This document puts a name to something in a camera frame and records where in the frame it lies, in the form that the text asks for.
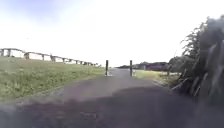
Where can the black bollard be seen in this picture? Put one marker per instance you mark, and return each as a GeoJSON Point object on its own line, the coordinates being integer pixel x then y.
{"type": "Point", "coordinates": [107, 67]}
{"type": "Point", "coordinates": [131, 67]}

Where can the dark asphalt path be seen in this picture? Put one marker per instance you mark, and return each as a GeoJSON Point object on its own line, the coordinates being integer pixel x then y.
{"type": "Point", "coordinates": [113, 96]}

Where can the distant tree line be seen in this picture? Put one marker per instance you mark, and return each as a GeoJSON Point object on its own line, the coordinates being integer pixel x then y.
{"type": "Point", "coordinates": [150, 65]}

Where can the grass verge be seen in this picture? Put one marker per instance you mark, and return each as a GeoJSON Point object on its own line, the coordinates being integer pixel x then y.
{"type": "Point", "coordinates": [155, 76]}

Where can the row of houses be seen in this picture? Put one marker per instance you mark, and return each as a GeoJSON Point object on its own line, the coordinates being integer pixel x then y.
{"type": "Point", "coordinates": [33, 55]}

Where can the grass field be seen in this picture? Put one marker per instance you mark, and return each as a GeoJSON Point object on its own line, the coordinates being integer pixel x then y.
{"type": "Point", "coordinates": [30, 75]}

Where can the dark flax bush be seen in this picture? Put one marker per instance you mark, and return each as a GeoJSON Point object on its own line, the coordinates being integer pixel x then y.
{"type": "Point", "coordinates": [206, 60]}

